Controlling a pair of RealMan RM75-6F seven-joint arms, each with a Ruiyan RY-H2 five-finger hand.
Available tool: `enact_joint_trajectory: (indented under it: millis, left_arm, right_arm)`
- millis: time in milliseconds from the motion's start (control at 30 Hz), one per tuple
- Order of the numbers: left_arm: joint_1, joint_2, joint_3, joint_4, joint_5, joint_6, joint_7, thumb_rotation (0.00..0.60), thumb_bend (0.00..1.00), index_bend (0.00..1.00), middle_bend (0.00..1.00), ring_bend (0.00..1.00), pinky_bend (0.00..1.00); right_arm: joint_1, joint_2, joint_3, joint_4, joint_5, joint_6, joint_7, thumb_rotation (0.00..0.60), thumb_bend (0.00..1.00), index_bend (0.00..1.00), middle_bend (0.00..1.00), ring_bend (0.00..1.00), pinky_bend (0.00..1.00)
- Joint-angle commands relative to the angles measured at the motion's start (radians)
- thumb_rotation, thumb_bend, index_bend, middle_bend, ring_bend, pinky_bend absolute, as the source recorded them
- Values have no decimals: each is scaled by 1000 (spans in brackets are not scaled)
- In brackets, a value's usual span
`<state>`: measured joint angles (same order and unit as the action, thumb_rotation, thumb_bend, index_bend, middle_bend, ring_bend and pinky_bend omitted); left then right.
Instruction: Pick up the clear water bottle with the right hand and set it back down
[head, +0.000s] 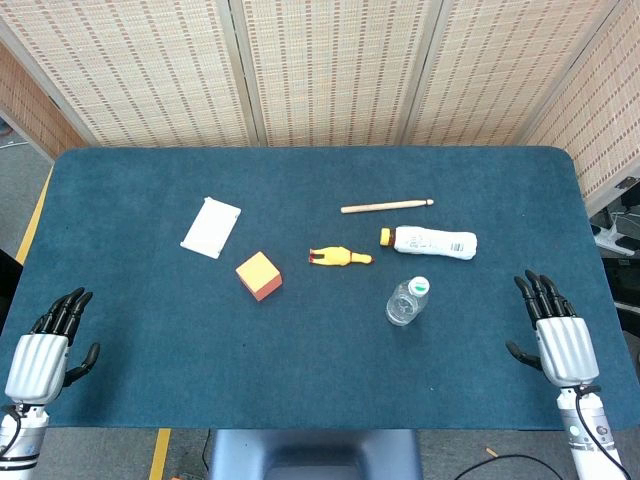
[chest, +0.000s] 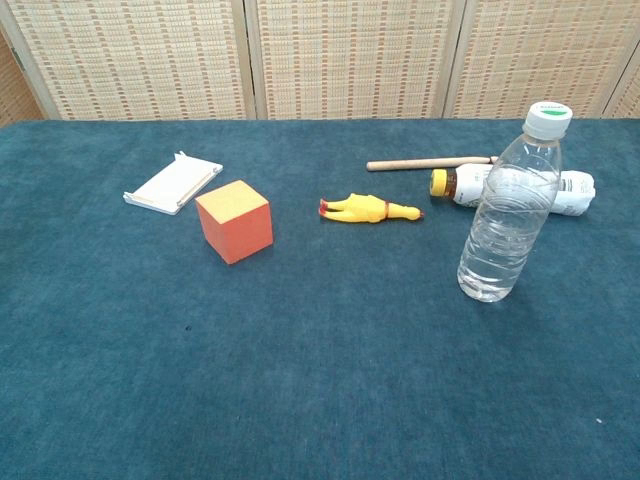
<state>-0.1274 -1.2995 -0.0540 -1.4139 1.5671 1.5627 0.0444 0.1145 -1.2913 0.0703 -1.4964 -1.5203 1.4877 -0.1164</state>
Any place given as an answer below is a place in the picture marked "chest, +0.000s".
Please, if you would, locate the blue table cloth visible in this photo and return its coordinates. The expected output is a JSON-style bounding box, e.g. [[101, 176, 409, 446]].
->
[[0, 117, 640, 480]]

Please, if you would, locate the wooden stick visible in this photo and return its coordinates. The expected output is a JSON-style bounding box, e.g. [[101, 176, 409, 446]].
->
[[365, 155, 500, 173]]

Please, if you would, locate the clear plastic cup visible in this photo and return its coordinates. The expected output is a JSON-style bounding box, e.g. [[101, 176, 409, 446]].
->
[[456, 101, 574, 304]]

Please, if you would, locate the yellow rubber chicken toy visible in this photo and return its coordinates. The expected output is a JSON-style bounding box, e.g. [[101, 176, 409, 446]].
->
[[318, 192, 427, 224]]

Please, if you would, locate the orange cube block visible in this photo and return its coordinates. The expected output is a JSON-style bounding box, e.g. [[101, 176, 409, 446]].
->
[[194, 179, 275, 266]]

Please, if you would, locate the woven folding screen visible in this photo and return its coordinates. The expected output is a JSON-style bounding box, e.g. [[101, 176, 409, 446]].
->
[[0, 0, 640, 129]]

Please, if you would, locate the white yellow-capped bottle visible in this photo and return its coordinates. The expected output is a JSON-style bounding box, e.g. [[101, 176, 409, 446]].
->
[[429, 163, 598, 218]]

